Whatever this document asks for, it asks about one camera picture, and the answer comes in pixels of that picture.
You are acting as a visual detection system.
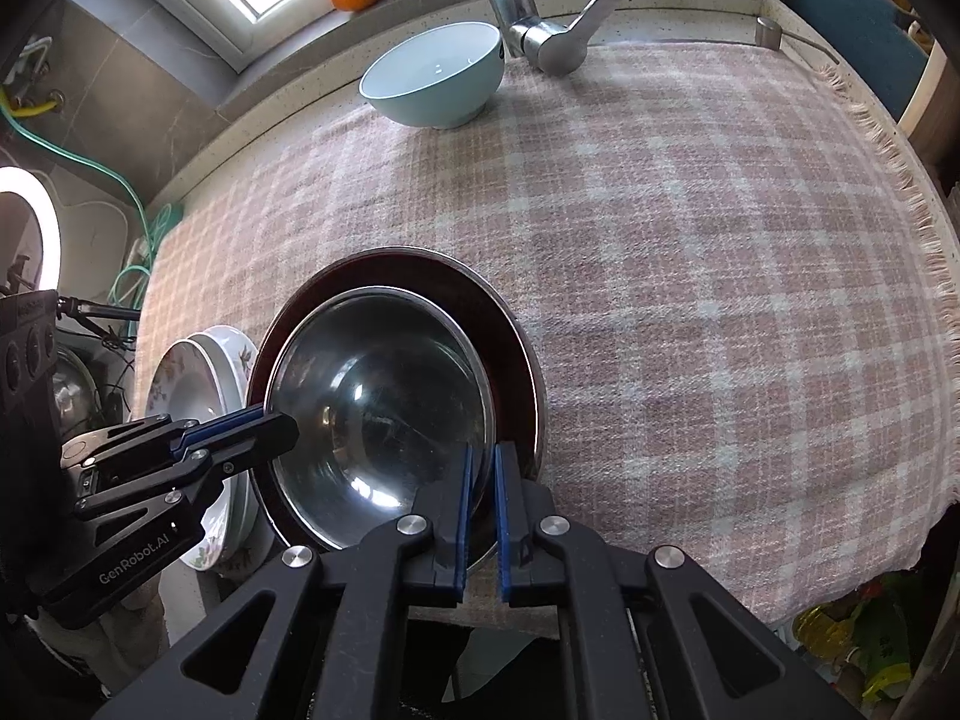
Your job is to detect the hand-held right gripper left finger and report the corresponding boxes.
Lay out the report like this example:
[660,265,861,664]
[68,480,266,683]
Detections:
[90,444,478,720]

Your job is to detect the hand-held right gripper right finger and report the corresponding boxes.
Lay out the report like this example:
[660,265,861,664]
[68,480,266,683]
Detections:
[493,441,865,720]

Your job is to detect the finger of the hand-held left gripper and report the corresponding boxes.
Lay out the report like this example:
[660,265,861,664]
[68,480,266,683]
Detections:
[60,403,265,475]
[73,411,300,524]

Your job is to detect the small pink floral plate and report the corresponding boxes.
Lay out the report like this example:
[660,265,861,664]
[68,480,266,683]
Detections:
[145,340,223,425]

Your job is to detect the large pink floral plate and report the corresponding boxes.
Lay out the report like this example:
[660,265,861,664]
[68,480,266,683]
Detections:
[187,325,261,575]

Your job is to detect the red steel bowl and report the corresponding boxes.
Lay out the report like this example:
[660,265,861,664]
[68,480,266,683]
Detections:
[264,286,498,571]

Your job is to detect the large steel bowl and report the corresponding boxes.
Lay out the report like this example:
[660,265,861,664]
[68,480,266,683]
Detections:
[246,246,545,553]

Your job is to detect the black tripod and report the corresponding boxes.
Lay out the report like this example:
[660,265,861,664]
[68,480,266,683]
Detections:
[56,295,143,325]

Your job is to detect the pink checked cloth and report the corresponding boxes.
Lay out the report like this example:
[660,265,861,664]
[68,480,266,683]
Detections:
[135,41,960,628]

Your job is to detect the yellow green plastic bag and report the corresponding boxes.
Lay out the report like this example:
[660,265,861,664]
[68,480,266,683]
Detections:
[793,577,932,700]

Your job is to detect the light blue bowl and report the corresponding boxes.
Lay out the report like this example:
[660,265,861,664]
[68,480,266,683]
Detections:
[358,21,507,129]

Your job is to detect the chrome faucet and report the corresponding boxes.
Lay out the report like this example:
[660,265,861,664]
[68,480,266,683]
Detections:
[474,0,632,78]

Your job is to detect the ring light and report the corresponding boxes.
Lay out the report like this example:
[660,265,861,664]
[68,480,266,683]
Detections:
[0,167,63,293]

